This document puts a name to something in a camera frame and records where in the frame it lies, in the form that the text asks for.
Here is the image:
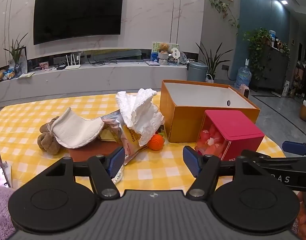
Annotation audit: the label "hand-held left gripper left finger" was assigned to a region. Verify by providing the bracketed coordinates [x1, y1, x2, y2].
[43, 146, 126, 199]

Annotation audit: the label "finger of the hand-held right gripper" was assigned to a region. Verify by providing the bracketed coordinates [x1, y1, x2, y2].
[241, 149, 306, 166]
[282, 141, 306, 157]

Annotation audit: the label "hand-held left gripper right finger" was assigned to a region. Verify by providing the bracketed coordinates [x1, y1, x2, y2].
[182, 145, 267, 201]

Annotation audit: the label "orange cardboard box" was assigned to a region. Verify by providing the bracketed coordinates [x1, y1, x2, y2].
[160, 79, 261, 143]

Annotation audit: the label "white ruffled cloth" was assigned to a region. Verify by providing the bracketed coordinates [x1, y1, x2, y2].
[115, 88, 165, 147]

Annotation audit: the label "brown plush toy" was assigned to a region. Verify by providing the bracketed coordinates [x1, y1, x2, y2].
[37, 116, 61, 154]

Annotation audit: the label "brown flat pad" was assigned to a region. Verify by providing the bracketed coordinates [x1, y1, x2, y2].
[68, 141, 123, 163]

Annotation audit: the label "orange white snack packet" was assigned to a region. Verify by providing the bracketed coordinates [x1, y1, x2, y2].
[113, 124, 150, 184]

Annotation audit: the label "red box with pink balls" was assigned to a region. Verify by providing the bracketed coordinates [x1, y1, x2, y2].
[195, 109, 265, 162]

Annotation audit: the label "pink snack packet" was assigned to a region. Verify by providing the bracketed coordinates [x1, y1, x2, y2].
[99, 110, 123, 145]

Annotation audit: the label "orange crochet toy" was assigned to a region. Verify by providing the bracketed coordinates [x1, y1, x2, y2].
[147, 132, 166, 151]

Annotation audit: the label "cream towel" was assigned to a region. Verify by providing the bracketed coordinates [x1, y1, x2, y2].
[52, 107, 105, 149]

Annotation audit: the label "pink small device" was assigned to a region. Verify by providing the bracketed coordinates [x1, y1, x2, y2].
[239, 85, 250, 99]

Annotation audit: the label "grey cabinet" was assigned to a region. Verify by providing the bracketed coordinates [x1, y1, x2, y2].
[250, 45, 291, 92]

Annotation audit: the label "blue water bottle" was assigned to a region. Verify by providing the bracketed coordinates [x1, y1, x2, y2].
[234, 66, 252, 88]

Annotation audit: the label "white marble tv console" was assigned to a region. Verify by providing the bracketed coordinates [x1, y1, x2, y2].
[0, 47, 201, 103]

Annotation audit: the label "grey trash can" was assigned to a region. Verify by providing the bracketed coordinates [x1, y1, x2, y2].
[186, 61, 208, 82]

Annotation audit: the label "yellow checked tablecloth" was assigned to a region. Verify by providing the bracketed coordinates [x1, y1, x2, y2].
[0, 90, 286, 198]

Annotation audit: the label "tall leafy floor plant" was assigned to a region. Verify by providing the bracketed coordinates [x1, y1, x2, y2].
[195, 41, 234, 80]

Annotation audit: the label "white router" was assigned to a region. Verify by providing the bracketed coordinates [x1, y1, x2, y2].
[65, 52, 81, 70]

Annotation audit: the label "bushy potted plant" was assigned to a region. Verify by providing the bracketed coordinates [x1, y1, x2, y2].
[243, 27, 272, 80]

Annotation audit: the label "green printed card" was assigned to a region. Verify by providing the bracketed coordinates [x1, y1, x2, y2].
[151, 42, 180, 63]

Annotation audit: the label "purple fluffy cloth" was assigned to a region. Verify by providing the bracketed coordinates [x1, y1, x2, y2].
[0, 184, 17, 240]

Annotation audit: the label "green plant in glass vase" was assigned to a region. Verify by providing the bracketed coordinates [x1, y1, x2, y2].
[3, 32, 28, 77]

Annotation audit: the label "hanging vine plant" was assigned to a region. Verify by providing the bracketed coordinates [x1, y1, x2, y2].
[209, 0, 241, 34]

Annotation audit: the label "black television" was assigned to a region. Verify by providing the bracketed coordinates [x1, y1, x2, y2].
[33, 0, 125, 45]

